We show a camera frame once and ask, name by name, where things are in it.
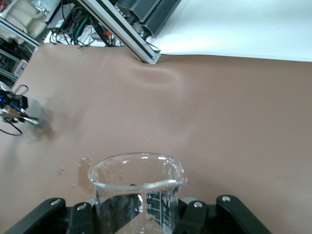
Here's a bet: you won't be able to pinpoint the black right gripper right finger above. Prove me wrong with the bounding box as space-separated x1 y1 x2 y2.
174 195 273 234

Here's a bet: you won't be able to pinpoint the white wire basket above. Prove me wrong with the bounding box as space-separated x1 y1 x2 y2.
13 59 28 75

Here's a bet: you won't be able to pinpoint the brown table mat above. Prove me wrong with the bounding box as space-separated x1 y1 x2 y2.
0 43 312 234

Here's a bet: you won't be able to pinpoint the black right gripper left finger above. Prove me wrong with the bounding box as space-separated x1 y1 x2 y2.
4 194 142 234

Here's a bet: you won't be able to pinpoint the grey finned power supply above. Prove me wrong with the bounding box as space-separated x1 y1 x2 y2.
114 0 182 38

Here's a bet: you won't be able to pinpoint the steel double-cone jigger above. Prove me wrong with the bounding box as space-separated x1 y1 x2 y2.
2 107 40 126

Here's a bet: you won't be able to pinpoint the aluminium frame post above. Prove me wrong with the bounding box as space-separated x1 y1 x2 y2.
76 0 162 65

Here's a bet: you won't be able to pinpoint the clear glass measuring beaker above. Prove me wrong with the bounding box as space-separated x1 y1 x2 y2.
87 152 189 234

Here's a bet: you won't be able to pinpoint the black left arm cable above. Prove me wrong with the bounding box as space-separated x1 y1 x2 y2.
0 84 29 136

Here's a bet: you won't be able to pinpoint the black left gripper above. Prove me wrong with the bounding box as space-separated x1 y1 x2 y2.
0 89 29 123

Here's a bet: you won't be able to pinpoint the tangled black cables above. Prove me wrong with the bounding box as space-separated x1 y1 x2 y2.
46 0 125 48

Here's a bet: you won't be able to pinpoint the spilled liquid puddle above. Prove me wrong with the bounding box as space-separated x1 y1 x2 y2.
57 157 98 194

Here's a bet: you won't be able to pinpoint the beige chair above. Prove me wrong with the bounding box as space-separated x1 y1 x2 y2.
0 0 47 38

